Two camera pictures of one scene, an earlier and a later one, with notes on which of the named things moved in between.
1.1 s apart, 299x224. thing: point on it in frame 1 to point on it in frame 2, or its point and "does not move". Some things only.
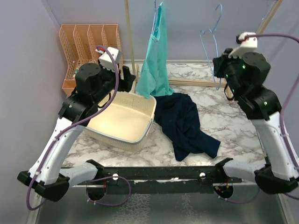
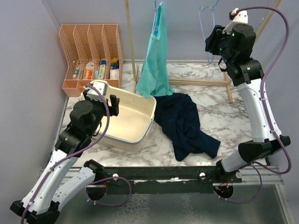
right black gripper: [227, 60] to [212, 40]
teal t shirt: [153, 79] does not move
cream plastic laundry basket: [124, 124] does not move
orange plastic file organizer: [80, 42] does not move
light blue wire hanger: [213, 31] to [202, 8]
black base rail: [174, 179] does not move
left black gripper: [125, 84] to [113, 109]
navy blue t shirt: [177, 114] does not move
